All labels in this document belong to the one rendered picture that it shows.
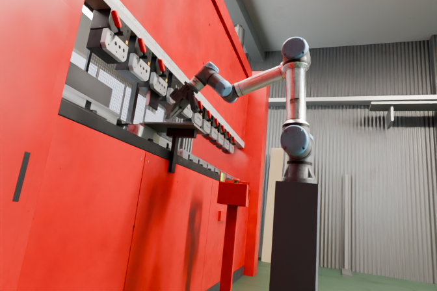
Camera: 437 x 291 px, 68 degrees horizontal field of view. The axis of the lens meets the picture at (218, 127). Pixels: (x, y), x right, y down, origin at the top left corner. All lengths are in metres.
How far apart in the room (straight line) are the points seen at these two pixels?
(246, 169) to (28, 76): 3.11
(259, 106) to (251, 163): 0.68
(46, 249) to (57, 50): 0.51
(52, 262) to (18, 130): 0.43
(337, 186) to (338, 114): 1.11
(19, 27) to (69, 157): 0.40
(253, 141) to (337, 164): 1.87
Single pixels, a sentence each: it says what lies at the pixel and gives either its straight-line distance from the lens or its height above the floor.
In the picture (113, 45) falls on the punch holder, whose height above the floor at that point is 1.21.
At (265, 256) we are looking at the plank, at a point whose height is 0.06.
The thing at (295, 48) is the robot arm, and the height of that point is 1.35.
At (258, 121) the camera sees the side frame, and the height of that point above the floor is 1.66.
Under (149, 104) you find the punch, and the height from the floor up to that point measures 1.10.
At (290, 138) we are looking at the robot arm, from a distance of 1.36.
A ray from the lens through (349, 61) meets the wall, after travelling 5.75.
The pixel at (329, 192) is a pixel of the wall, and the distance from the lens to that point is 5.18.
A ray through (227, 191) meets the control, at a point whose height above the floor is 0.73.
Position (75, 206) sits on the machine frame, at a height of 0.59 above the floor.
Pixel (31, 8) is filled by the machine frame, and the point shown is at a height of 0.98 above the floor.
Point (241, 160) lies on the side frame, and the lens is 3.71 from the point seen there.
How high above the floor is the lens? 0.63
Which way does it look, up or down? 14 degrees up
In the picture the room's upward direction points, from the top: 6 degrees clockwise
